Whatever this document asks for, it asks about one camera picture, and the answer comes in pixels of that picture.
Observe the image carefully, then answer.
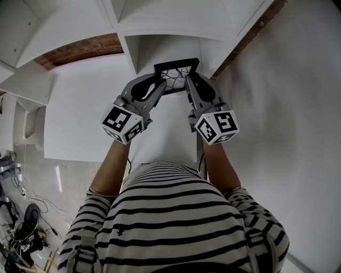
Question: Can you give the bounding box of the grey shoulder strap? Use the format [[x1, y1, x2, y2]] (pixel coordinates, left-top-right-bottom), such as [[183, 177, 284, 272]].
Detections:
[[245, 226, 278, 273], [70, 234, 98, 273]]

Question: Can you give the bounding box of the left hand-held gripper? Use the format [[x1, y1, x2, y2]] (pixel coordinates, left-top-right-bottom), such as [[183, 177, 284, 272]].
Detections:
[[100, 74, 168, 146]]

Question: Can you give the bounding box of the white shelf compartment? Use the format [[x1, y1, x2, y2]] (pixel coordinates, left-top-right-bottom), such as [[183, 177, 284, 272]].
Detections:
[[124, 34, 234, 79]]

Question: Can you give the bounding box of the white chair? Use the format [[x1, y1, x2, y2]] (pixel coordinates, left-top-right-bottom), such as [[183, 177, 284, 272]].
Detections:
[[12, 101, 48, 152]]

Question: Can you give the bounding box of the black framed picture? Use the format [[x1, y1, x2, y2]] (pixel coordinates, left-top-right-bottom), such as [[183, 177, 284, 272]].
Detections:
[[153, 57, 200, 96]]

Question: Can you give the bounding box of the black floor cable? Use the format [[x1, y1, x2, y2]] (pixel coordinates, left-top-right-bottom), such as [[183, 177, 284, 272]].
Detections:
[[10, 173, 74, 227]]

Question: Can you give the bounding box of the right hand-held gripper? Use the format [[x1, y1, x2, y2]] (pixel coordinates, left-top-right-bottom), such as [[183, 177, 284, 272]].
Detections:
[[185, 73, 241, 146]]

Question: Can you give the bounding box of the person's right forearm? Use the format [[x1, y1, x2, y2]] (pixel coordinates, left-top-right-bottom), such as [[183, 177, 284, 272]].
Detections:
[[202, 138, 242, 194]]

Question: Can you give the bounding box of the wooden stool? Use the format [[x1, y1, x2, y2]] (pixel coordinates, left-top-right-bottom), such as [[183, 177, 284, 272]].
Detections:
[[44, 246, 60, 271]]

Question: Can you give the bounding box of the black round device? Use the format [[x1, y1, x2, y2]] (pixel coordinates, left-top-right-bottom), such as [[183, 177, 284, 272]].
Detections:
[[23, 204, 41, 230]]

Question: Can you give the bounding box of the person's striped shirt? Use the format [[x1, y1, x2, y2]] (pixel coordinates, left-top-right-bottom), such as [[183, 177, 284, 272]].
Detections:
[[57, 159, 290, 273]]

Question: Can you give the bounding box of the person's left forearm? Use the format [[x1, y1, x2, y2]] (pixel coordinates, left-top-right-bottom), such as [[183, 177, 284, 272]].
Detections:
[[90, 138, 131, 198]]

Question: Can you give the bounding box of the black bag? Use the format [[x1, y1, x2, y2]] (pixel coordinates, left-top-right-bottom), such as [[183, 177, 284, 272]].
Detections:
[[10, 222, 45, 267]]

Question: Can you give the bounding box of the white shelf unit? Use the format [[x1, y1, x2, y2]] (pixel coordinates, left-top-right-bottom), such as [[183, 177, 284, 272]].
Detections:
[[0, 0, 280, 105]]

